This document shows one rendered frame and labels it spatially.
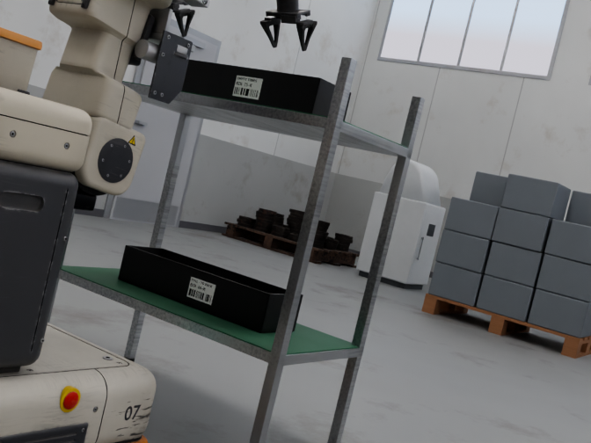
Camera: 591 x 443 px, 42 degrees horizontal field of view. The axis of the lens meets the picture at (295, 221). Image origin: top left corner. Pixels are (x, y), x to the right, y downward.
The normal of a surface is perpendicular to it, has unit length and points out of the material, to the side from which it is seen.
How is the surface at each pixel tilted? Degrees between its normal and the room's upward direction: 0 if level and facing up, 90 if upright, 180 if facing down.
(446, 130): 90
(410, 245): 90
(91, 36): 82
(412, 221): 90
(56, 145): 90
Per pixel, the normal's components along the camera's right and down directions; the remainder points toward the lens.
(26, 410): 0.80, 0.22
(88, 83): -0.50, -0.23
